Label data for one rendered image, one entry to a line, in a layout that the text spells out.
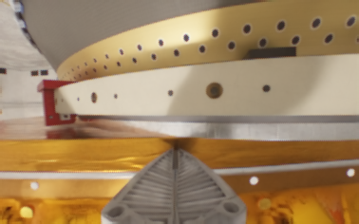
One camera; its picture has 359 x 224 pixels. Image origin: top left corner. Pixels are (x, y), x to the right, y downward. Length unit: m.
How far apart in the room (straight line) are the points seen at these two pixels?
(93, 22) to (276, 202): 0.37
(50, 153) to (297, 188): 0.35
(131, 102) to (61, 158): 0.14
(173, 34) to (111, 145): 0.16
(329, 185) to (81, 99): 0.39
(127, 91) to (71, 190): 0.17
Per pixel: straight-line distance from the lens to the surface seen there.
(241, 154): 0.21
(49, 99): 0.37
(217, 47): 0.18
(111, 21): 0.23
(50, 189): 0.28
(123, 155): 0.20
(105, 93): 0.19
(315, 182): 0.29
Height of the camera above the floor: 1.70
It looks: 4 degrees up
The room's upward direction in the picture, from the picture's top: 178 degrees clockwise
